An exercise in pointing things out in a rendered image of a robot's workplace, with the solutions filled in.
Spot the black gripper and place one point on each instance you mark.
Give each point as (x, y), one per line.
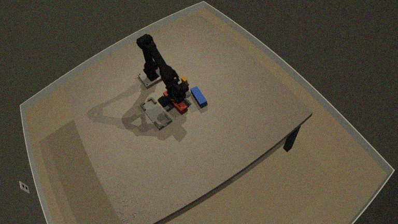
(164, 101)

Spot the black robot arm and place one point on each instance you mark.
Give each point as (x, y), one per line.
(168, 74)

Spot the blue rectangular block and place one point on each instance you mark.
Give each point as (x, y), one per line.
(198, 96)

